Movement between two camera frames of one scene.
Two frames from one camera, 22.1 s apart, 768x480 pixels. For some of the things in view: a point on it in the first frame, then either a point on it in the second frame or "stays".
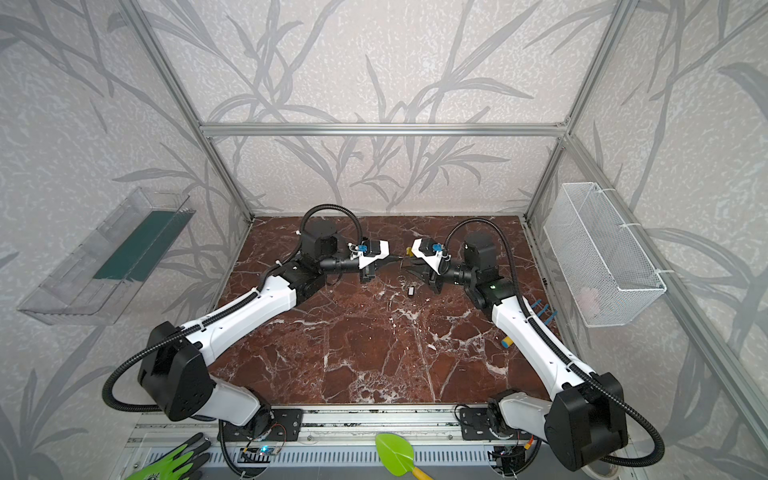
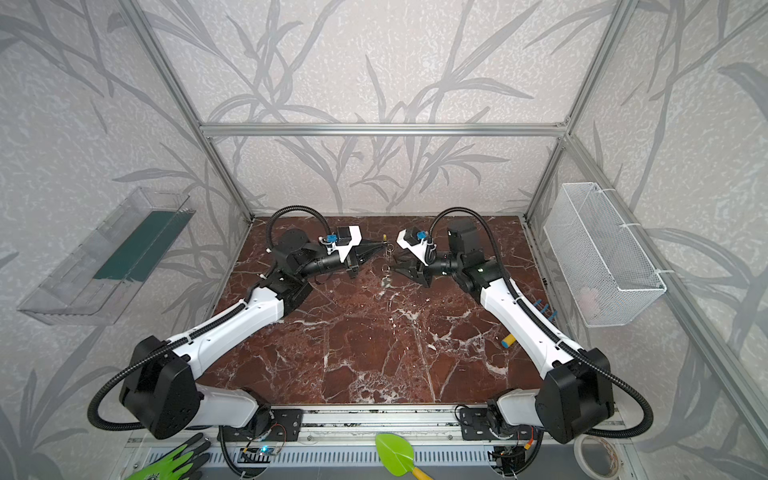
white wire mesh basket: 610,277 stays
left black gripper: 367,268 -> 352,259
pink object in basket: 589,301 stays
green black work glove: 180,464 stays
